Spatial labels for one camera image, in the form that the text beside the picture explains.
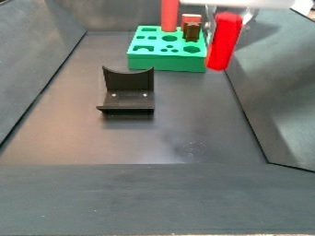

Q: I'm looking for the dark brown star peg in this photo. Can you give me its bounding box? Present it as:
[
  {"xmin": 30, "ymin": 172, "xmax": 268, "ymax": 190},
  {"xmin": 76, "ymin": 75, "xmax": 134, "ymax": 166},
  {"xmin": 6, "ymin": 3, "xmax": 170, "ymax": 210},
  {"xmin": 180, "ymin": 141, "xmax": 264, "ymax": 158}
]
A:
[{"xmin": 182, "ymin": 22, "xmax": 200, "ymax": 41}]

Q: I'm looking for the large salmon cylinder peg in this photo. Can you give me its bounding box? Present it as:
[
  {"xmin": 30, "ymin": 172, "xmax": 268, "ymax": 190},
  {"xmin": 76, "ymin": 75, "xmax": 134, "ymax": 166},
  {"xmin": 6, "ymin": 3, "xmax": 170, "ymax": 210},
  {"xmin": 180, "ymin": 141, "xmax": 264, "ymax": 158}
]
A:
[{"xmin": 161, "ymin": 0, "xmax": 180, "ymax": 32}]

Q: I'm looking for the black curved holder bracket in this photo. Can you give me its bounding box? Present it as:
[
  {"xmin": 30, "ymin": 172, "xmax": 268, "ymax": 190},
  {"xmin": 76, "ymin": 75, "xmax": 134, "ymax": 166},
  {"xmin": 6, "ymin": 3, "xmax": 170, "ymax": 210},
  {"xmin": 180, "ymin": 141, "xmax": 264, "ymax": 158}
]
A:
[{"xmin": 96, "ymin": 66, "xmax": 154, "ymax": 112}]

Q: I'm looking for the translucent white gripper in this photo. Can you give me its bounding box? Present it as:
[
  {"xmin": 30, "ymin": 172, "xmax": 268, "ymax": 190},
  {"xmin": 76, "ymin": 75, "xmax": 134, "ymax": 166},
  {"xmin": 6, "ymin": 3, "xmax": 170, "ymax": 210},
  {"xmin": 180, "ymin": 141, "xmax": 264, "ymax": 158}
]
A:
[{"xmin": 180, "ymin": 0, "xmax": 294, "ymax": 22}]

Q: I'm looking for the green foam shape board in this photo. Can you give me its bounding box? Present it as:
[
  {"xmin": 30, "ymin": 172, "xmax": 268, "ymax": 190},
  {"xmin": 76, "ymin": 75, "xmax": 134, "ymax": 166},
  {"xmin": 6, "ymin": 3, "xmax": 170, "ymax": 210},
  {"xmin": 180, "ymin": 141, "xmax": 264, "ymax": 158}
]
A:
[{"xmin": 126, "ymin": 26, "xmax": 206, "ymax": 73}]

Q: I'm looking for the red hexagonal prism peg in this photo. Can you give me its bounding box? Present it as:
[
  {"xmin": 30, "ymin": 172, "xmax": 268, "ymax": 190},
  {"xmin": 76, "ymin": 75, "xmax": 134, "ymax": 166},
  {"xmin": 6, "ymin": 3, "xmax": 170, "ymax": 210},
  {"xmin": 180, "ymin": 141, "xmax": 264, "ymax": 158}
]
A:
[{"xmin": 205, "ymin": 11, "xmax": 242, "ymax": 71}]

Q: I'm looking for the salmon rounded block peg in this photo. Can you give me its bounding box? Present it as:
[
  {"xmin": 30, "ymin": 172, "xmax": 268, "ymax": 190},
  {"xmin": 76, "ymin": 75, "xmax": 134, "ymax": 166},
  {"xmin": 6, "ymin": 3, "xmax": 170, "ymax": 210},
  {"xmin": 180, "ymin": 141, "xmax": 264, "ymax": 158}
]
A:
[{"xmin": 181, "ymin": 13, "xmax": 201, "ymax": 30}]

